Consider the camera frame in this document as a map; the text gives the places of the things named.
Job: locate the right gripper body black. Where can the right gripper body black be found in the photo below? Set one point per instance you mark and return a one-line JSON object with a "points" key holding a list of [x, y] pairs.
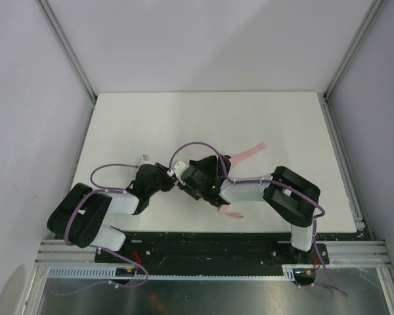
{"points": [[188, 184]]}

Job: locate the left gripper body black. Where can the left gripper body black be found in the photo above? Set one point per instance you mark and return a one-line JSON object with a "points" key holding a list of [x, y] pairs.
{"points": [[164, 179]]}

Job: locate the pink folding umbrella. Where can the pink folding umbrella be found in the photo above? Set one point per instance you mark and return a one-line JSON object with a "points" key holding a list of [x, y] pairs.
{"points": [[215, 169]]}

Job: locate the aluminium frame post right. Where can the aluminium frame post right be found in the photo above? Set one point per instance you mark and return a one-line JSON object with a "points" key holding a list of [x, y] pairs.
{"points": [[373, 13]]}

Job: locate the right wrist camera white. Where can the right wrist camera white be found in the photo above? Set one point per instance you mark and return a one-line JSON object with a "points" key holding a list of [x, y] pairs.
{"points": [[177, 170]]}

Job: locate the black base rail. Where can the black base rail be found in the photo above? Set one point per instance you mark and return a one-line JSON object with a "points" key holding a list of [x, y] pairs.
{"points": [[213, 254]]}

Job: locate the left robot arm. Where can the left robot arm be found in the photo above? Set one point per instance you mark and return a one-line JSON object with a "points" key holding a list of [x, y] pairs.
{"points": [[79, 218]]}

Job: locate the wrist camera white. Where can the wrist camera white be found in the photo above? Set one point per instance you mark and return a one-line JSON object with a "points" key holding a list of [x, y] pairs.
{"points": [[177, 170], [144, 160]]}

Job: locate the grey cable duct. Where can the grey cable duct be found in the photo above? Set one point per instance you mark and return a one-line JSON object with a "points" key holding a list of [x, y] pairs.
{"points": [[114, 273]]}

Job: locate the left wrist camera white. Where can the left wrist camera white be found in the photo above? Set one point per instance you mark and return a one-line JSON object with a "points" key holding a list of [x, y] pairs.
{"points": [[144, 160]]}

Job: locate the aluminium frame post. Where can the aluminium frame post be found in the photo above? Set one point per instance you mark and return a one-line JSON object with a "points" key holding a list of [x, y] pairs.
{"points": [[61, 38], [373, 13]]}

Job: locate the aluminium frame post left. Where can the aluminium frame post left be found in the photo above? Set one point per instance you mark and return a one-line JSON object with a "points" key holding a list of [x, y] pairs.
{"points": [[61, 38]]}

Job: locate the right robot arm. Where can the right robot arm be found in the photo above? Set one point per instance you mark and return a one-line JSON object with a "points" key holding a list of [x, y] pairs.
{"points": [[293, 197]]}

